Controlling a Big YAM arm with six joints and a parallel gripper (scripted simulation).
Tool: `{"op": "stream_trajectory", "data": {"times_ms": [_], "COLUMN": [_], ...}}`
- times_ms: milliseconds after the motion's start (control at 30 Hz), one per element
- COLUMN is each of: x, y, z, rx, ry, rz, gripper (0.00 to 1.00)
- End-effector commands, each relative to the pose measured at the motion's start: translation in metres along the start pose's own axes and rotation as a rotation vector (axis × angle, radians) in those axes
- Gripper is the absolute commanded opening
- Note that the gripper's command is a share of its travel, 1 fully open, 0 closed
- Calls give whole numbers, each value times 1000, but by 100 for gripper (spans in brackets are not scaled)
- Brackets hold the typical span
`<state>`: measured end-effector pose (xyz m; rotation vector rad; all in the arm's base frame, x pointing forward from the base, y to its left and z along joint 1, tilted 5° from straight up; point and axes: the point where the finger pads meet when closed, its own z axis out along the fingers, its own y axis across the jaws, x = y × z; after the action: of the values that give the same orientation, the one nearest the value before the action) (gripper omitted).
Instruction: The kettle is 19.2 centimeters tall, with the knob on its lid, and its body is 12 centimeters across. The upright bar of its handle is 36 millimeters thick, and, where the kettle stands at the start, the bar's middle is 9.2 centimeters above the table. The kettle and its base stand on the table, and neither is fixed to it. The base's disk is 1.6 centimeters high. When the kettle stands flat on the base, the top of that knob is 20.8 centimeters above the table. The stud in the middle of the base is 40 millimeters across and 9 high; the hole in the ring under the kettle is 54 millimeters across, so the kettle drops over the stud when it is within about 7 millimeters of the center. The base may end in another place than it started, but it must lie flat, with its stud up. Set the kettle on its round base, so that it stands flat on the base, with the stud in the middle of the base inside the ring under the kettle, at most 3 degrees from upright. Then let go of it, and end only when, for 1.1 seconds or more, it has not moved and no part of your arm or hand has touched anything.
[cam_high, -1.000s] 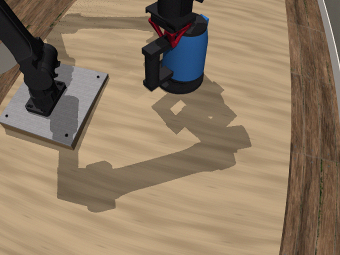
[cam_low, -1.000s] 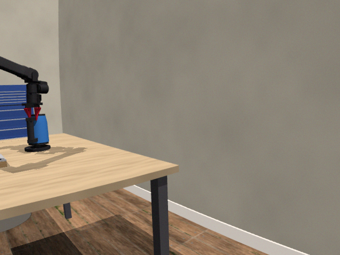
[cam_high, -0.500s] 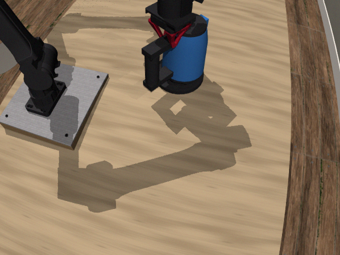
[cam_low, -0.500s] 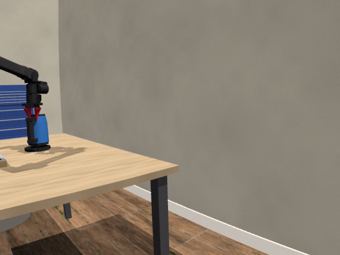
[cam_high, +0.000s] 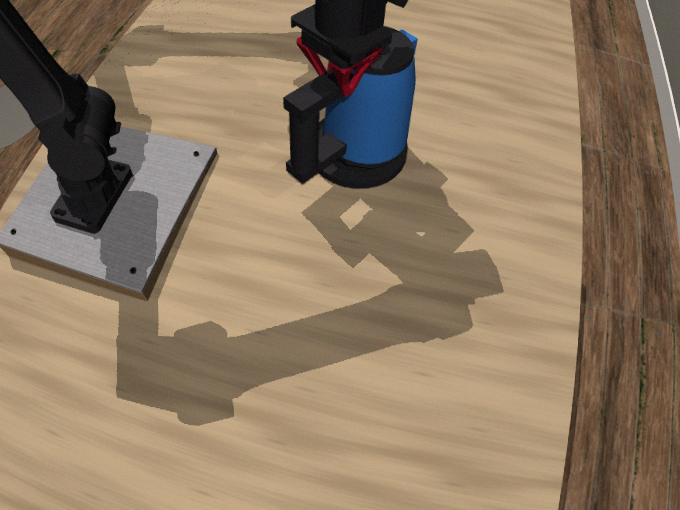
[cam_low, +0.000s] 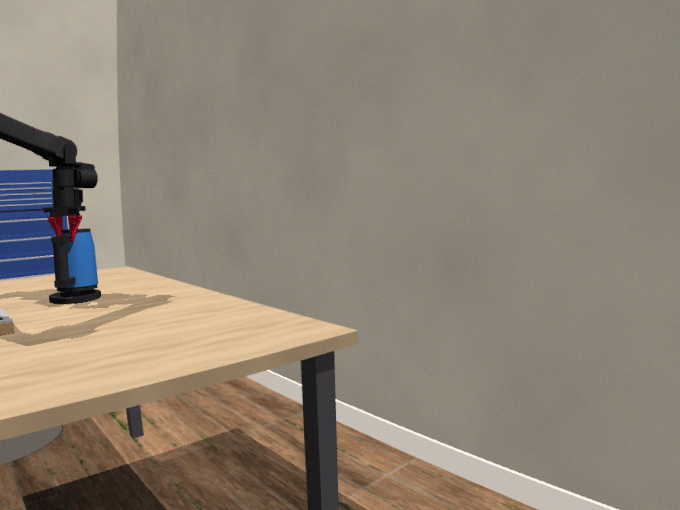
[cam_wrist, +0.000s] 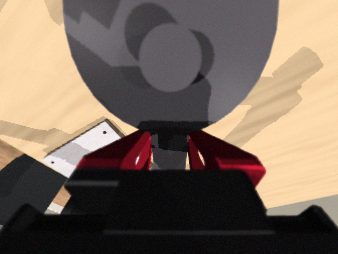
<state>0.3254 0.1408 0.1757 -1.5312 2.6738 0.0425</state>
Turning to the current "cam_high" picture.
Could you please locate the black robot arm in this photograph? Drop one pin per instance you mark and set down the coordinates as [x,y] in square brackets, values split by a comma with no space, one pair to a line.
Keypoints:
[76,128]

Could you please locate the blue kettle with black lid and handle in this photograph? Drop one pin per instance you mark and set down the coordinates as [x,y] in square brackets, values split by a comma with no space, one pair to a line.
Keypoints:
[368,128]

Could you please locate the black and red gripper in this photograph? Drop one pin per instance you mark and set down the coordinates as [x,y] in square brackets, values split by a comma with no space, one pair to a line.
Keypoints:
[335,32]

